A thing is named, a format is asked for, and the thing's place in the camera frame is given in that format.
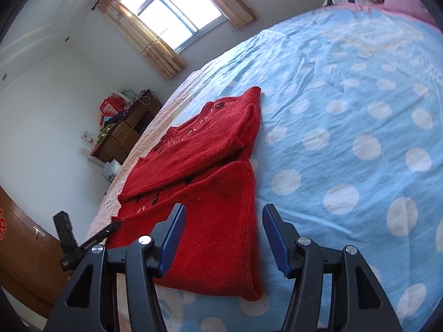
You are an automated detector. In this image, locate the red knitted sweater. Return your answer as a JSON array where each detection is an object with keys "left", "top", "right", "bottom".
[{"left": 106, "top": 87, "right": 263, "bottom": 301}]

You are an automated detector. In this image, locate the brown wooden door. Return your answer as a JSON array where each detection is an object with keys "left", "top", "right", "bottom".
[{"left": 0, "top": 190, "right": 71, "bottom": 318}]

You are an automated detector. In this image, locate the white paper bag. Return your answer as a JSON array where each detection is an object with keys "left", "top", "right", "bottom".
[{"left": 102, "top": 160, "right": 122, "bottom": 183}]

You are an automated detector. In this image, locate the brown wooden desk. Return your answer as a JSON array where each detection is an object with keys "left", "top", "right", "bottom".
[{"left": 90, "top": 89, "right": 162, "bottom": 164}]

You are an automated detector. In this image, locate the red gift bag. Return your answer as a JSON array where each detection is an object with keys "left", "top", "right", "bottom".
[{"left": 99, "top": 96, "right": 126, "bottom": 126}]

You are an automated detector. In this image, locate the pink and blue bed sheet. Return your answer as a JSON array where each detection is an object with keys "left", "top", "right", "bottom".
[{"left": 88, "top": 4, "right": 442, "bottom": 331}]

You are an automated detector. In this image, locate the left beige curtain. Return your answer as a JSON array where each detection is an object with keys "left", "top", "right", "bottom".
[{"left": 96, "top": 0, "right": 187, "bottom": 81}]

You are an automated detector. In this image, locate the pink blanket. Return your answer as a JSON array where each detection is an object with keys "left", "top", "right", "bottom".
[{"left": 384, "top": 0, "right": 437, "bottom": 26}]

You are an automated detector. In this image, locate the white card on wall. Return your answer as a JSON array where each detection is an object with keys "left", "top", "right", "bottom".
[{"left": 81, "top": 130, "right": 97, "bottom": 146}]

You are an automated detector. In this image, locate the window with white frame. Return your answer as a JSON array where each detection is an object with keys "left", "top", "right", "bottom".
[{"left": 121, "top": 0, "right": 226, "bottom": 53}]

